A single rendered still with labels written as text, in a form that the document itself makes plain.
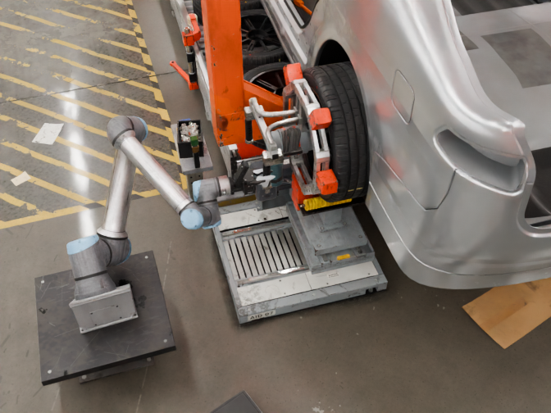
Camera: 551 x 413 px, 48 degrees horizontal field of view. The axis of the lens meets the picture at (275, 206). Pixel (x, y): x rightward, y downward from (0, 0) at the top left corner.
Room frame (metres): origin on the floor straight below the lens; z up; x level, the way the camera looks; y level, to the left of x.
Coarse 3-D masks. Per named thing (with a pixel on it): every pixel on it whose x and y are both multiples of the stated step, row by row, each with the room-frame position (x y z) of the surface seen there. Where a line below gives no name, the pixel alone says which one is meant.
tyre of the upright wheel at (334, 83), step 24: (312, 72) 2.43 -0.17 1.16; (336, 72) 2.41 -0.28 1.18; (336, 96) 2.26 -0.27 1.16; (360, 96) 2.26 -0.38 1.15; (336, 120) 2.15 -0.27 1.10; (360, 120) 2.16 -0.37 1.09; (336, 144) 2.09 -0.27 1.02; (360, 144) 2.10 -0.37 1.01; (336, 168) 2.05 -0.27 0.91; (360, 168) 2.06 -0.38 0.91; (360, 192) 2.08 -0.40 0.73
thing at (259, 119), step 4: (252, 108) 2.41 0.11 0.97; (256, 112) 2.37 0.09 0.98; (256, 116) 2.34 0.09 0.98; (260, 116) 2.33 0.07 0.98; (256, 120) 2.34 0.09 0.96; (260, 120) 2.31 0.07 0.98; (260, 124) 2.28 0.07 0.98; (264, 124) 2.28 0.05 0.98; (260, 128) 2.26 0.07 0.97; (264, 128) 2.25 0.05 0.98; (264, 132) 2.22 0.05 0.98; (264, 136) 2.19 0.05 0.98; (264, 140) 2.19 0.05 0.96; (268, 144) 2.14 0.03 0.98; (268, 148) 2.13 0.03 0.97; (272, 152) 2.08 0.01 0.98; (276, 152) 2.08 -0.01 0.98; (272, 156) 2.07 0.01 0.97; (276, 156) 2.07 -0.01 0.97
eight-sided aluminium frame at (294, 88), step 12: (288, 84) 2.50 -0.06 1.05; (300, 84) 2.41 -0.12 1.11; (288, 96) 2.55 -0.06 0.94; (300, 96) 2.31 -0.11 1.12; (312, 96) 2.31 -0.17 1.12; (288, 108) 2.55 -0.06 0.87; (312, 108) 2.22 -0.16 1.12; (312, 132) 2.14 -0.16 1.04; (324, 132) 2.15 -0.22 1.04; (312, 144) 2.13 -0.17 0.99; (324, 144) 2.11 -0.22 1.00; (300, 156) 2.44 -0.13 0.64; (324, 156) 2.08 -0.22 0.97; (324, 168) 2.08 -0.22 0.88; (300, 180) 2.28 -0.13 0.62; (312, 180) 2.10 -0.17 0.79; (312, 192) 2.08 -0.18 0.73
